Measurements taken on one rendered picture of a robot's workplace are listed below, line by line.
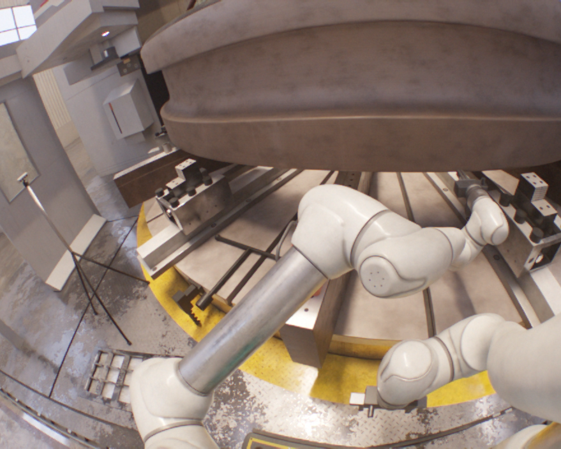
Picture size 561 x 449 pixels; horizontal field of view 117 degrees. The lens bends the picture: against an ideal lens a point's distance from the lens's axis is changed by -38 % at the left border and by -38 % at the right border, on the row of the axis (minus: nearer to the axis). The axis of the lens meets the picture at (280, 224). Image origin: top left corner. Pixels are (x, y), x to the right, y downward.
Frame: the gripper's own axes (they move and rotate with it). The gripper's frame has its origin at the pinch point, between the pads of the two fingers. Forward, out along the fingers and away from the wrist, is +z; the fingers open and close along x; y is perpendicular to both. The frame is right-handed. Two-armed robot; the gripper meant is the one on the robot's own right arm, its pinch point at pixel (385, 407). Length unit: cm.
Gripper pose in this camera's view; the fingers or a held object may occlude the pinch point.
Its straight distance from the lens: 83.0
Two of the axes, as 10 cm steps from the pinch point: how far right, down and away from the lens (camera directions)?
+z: 2.0, 7.6, 6.2
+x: 9.5, 0.2, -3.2
